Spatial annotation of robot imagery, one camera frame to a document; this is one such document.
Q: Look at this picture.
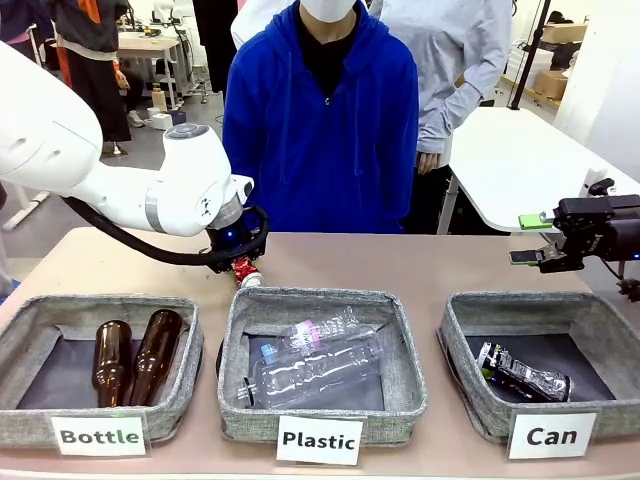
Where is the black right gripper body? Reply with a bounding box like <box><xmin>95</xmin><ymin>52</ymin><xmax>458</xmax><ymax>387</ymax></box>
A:
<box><xmin>552</xmin><ymin>194</ymin><xmax>640</xmax><ymax>274</ymax></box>

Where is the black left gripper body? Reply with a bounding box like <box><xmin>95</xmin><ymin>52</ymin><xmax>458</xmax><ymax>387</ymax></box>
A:
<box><xmin>206</xmin><ymin>214</ymin><xmax>258</xmax><ymax>263</ymax></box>

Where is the crushed red can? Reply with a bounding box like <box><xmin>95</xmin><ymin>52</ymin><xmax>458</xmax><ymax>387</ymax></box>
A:
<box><xmin>230</xmin><ymin>254</ymin><xmax>263</xmax><ymax>290</ymax></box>

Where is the brown glass bottle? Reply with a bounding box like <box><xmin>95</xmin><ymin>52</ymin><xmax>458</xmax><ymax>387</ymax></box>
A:
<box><xmin>129</xmin><ymin>309</ymin><xmax>184</xmax><ymax>408</ymax></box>
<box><xmin>92</xmin><ymin>319</ymin><xmax>134</xmax><ymax>409</ymax></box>

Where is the clear plastic bottle pink label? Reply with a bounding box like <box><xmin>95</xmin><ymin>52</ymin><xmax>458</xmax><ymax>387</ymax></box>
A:
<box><xmin>259</xmin><ymin>305</ymin><xmax>372</xmax><ymax>362</ymax></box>

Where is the crushed black can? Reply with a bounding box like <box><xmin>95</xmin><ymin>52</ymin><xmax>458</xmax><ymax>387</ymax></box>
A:
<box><xmin>474</xmin><ymin>341</ymin><xmax>573</xmax><ymax>403</ymax></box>

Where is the large clear plastic bottle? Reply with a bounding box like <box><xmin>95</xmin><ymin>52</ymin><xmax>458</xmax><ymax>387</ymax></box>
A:
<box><xmin>238</xmin><ymin>324</ymin><xmax>389</xmax><ymax>409</ymax></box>

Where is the blue hoodie person's right forearm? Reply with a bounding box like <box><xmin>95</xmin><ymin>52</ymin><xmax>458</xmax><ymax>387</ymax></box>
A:
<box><xmin>222</xmin><ymin>149</ymin><xmax>267</xmax><ymax>234</ymax></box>

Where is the blue hoodie person's left forearm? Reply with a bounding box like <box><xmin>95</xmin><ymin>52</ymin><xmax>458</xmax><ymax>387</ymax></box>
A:
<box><xmin>372</xmin><ymin>149</ymin><xmax>420</xmax><ymax>235</ymax></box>

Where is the grey fabric basket can label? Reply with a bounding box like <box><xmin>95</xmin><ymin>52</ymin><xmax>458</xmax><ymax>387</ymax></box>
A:
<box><xmin>438</xmin><ymin>291</ymin><xmax>640</xmax><ymax>444</ymax></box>

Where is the grey fabric basket plastic label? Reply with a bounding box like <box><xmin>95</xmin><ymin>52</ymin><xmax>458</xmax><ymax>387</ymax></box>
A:
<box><xmin>217</xmin><ymin>285</ymin><xmax>429</xmax><ymax>448</ymax></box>

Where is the white sign reading Can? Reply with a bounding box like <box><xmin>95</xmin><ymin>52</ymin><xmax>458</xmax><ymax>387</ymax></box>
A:
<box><xmin>506</xmin><ymin>410</ymin><xmax>599</xmax><ymax>461</ymax></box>

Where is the grey fabric basket bottle label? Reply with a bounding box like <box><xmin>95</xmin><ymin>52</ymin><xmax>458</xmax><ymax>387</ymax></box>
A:
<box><xmin>0</xmin><ymin>294</ymin><xmax>205</xmax><ymax>449</ymax></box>

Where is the grey hoodie person's hand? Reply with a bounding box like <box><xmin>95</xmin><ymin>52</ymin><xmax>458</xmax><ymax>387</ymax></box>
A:
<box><xmin>418</xmin><ymin>151</ymin><xmax>444</xmax><ymax>176</ymax></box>

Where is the large white table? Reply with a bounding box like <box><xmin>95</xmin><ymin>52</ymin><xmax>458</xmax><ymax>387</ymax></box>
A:
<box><xmin>437</xmin><ymin>106</ymin><xmax>640</xmax><ymax>235</ymax></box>

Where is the person in blue hoodie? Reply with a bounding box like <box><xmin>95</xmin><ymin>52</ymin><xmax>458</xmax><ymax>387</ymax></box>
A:
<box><xmin>222</xmin><ymin>0</ymin><xmax>420</xmax><ymax>235</ymax></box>

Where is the large cardboard box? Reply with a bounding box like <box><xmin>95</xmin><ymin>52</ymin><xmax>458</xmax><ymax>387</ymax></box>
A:
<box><xmin>533</xmin><ymin>69</ymin><xmax>572</xmax><ymax>101</ymax></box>

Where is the black metal pole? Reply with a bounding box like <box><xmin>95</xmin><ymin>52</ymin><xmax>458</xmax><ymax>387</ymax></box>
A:
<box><xmin>507</xmin><ymin>0</ymin><xmax>552</xmax><ymax>111</ymax></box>

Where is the person in grey hoodie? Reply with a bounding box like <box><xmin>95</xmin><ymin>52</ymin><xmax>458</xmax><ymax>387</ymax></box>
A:
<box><xmin>379</xmin><ymin>0</ymin><xmax>514</xmax><ymax>234</ymax></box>

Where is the small cardboard box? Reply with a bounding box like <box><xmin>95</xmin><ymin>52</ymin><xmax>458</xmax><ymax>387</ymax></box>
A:
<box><xmin>542</xmin><ymin>22</ymin><xmax>589</xmax><ymax>46</ymax></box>

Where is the black garment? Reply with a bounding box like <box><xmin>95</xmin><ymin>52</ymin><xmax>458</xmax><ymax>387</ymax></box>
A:
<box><xmin>192</xmin><ymin>0</ymin><xmax>239</xmax><ymax>94</ymax></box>

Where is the white sign reading Plastic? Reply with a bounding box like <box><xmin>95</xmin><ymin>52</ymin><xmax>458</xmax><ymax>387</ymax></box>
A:
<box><xmin>275</xmin><ymin>414</ymin><xmax>365</xmax><ymax>467</ymax></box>

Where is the white desk foot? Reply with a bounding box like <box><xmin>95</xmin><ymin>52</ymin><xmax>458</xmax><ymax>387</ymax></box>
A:
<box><xmin>1</xmin><ymin>187</ymin><xmax>52</xmax><ymax>232</ymax></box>

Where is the light wooden background table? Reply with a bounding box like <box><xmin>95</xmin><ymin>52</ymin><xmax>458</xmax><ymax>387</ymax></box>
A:
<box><xmin>115</xmin><ymin>33</ymin><xmax>183</xmax><ymax>109</ymax></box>

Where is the white sign reading Bottle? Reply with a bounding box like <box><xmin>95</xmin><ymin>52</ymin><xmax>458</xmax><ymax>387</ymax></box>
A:
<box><xmin>49</xmin><ymin>414</ymin><xmax>149</xmax><ymax>458</ymax></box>

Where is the person in black and orange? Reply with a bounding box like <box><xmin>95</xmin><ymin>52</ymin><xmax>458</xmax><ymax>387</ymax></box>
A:
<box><xmin>52</xmin><ymin>0</ymin><xmax>133</xmax><ymax>155</ymax></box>

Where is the white face mask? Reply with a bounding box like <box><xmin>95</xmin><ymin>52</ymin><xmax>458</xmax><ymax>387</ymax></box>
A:
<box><xmin>301</xmin><ymin>0</ymin><xmax>359</xmax><ymax>23</ymax></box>

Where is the person in dark purple clothes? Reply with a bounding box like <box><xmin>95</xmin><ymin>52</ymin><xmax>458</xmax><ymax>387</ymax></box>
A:
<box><xmin>0</xmin><ymin>0</ymin><xmax>56</xmax><ymax>76</ymax></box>

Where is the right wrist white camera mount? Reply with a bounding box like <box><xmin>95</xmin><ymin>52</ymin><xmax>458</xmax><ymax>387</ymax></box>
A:
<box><xmin>583</xmin><ymin>168</ymin><xmax>618</xmax><ymax>198</ymax></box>

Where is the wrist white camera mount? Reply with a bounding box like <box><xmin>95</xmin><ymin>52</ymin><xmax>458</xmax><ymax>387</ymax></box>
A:
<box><xmin>583</xmin><ymin>168</ymin><xmax>618</xmax><ymax>198</ymax></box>
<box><xmin>231</xmin><ymin>175</ymin><xmax>256</xmax><ymax>207</ymax></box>

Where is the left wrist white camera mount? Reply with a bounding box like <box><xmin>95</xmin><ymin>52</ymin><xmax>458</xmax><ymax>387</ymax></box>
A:
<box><xmin>231</xmin><ymin>175</ymin><xmax>256</xmax><ymax>207</ymax></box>

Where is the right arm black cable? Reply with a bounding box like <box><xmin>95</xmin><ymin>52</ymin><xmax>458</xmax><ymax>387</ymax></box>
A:
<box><xmin>599</xmin><ymin>258</ymin><xmax>640</xmax><ymax>304</ymax></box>

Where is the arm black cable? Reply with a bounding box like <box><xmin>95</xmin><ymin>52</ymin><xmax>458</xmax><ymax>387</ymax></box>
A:
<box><xmin>599</xmin><ymin>258</ymin><xmax>640</xmax><ymax>304</ymax></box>
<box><xmin>63</xmin><ymin>196</ymin><xmax>272</xmax><ymax>275</ymax></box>

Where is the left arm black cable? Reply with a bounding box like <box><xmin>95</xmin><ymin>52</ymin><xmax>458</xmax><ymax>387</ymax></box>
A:
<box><xmin>63</xmin><ymin>196</ymin><xmax>272</xmax><ymax>275</ymax></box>

